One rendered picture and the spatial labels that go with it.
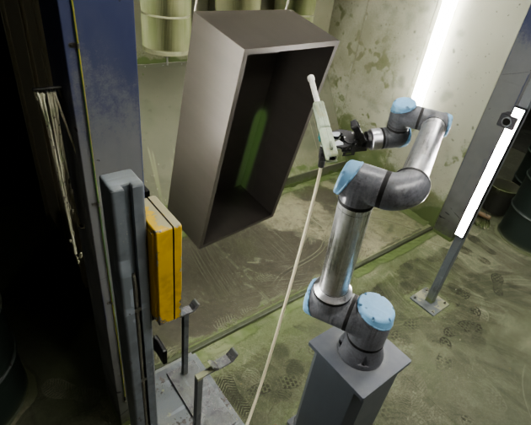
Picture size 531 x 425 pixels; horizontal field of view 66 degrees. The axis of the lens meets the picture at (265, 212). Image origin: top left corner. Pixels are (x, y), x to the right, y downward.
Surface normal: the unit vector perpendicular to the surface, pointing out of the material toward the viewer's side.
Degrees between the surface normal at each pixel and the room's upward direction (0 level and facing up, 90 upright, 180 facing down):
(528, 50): 90
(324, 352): 0
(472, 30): 90
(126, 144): 90
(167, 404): 0
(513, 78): 90
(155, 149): 57
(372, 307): 5
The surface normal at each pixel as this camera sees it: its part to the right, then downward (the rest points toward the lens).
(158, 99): 0.57, -0.02
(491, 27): -0.79, 0.27
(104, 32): 0.60, 0.51
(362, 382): 0.11, -0.82
